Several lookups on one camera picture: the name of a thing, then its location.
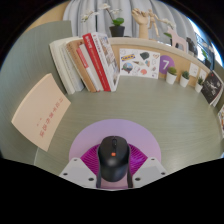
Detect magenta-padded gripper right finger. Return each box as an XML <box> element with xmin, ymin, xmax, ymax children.
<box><xmin>127</xmin><ymin>143</ymin><xmax>168</xmax><ymax>189</ymax></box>

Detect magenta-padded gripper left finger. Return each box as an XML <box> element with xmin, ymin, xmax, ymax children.
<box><xmin>59</xmin><ymin>143</ymin><xmax>101</xmax><ymax>190</ymax></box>

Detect black computer mouse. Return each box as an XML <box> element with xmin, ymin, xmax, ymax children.
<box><xmin>97</xmin><ymin>135</ymin><xmax>131</xmax><ymax>183</ymax></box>

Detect purple round mouse pad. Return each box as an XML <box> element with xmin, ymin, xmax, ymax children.
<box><xmin>68</xmin><ymin>118</ymin><xmax>163</xmax><ymax>191</ymax></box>

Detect beige booklet with red text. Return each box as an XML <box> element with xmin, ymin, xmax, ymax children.
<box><xmin>10</xmin><ymin>72</ymin><xmax>72</xmax><ymax>153</ymax></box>

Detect small succulent in white pot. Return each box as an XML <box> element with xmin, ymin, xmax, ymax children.
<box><xmin>165</xmin><ymin>66</ymin><xmax>178</xmax><ymax>85</ymax></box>
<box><xmin>179</xmin><ymin>70</ymin><xmax>191</xmax><ymax>89</ymax></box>

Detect spiky succulent in white pot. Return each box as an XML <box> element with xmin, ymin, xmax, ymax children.
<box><xmin>194</xmin><ymin>76</ymin><xmax>205</xmax><ymax>94</ymax></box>

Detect white leaning books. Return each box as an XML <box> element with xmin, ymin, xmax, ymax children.
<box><xmin>213</xmin><ymin>83</ymin><xmax>224</xmax><ymax>108</ymax></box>

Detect white book with red label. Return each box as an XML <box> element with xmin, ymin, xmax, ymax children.
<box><xmin>75</xmin><ymin>44</ymin><xmax>104</xmax><ymax>93</ymax></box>

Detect black hardcover book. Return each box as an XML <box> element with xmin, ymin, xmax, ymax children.
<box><xmin>200</xmin><ymin>70</ymin><xmax>224</xmax><ymax>106</ymax></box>

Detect brown book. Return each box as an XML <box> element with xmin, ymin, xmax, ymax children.
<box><xmin>65</xmin><ymin>39</ymin><xmax>100</xmax><ymax>93</ymax></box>

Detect white thick book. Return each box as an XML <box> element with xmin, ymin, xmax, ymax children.
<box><xmin>49</xmin><ymin>36</ymin><xmax>86</xmax><ymax>95</ymax></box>

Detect white illustrated picture card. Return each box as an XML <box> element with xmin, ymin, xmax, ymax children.
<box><xmin>118</xmin><ymin>48</ymin><xmax>161</xmax><ymax>80</ymax></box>

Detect purple round number sign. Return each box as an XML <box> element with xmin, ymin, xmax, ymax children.
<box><xmin>158</xmin><ymin>55</ymin><xmax>176</xmax><ymax>75</ymax></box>

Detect green desk partition panel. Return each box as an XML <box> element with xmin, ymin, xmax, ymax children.
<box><xmin>0</xmin><ymin>20</ymin><xmax>76</xmax><ymax>161</ymax></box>
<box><xmin>213</xmin><ymin>59</ymin><xmax>224</xmax><ymax>88</ymax></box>

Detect large white orchid black pot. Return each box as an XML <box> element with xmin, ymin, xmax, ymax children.
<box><xmin>199</xmin><ymin>48</ymin><xmax>214</xmax><ymax>69</ymax></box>

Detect black horse figure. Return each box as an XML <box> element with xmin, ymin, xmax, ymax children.
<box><xmin>185</xmin><ymin>36</ymin><xmax>199</xmax><ymax>56</ymax></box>

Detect pink horse figure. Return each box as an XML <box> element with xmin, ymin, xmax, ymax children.
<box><xmin>166</xmin><ymin>26</ymin><xmax>188</xmax><ymax>53</ymax></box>

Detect white orchid in black pot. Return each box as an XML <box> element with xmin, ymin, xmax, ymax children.
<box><xmin>159</xmin><ymin>18</ymin><xmax>178</xmax><ymax>46</ymax></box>
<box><xmin>81</xmin><ymin>3</ymin><xmax>126</xmax><ymax>38</ymax></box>

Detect wooden artist mannequin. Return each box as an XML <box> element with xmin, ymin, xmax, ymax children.
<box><xmin>147</xmin><ymin>8</ymin><xmax>161</xmax><ymax>39</ymax></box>

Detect wooden hand model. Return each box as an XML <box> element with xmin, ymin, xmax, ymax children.
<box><xmin>131</xmin><ymin>8</ymin><xmax>150</xmax><ymax>40</ymax></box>

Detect grey curtain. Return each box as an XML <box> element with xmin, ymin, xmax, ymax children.
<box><xmin>63</xmin><ymin>0</ymin><xmax>194</xmax><ymax>43</ymax></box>

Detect white wall socket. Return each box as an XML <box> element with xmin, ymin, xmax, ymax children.
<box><xmin>188</xmin><ymin>62</ymin><xmax>200</xmax><ymax>78</ymax></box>
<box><xmin>199</xmin><ymin>68</ymin><xmax>209</xmax><ymax>82</ymax></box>

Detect window with dark frame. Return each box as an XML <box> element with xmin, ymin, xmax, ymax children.
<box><xmin>188</xmin><ymin>18</ymin><xmax>223</xmax><ymax>68</ymax></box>

